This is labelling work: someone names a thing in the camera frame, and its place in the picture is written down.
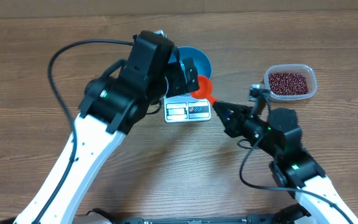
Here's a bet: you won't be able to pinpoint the clear plastic food container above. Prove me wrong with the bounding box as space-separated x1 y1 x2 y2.
264 63 318 101

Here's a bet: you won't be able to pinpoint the red plastic scoop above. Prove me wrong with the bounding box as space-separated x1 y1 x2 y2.
190 75 217 106

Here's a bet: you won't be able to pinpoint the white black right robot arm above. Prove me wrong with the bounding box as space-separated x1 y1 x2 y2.
213 100 358 223

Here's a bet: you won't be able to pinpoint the red adzuki beans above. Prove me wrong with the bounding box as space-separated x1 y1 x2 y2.
268 72 309 95

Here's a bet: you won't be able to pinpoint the blue plastic bowl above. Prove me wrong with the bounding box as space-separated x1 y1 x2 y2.
178 47 213 79

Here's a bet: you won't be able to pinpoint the white digital kitchen scale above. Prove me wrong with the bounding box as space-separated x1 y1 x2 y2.
163 94 211 123

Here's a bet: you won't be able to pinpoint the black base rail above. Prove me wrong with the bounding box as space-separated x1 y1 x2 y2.
85 207 312 224

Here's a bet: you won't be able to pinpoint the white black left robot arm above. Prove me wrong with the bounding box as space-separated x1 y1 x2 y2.
15 30 199 223

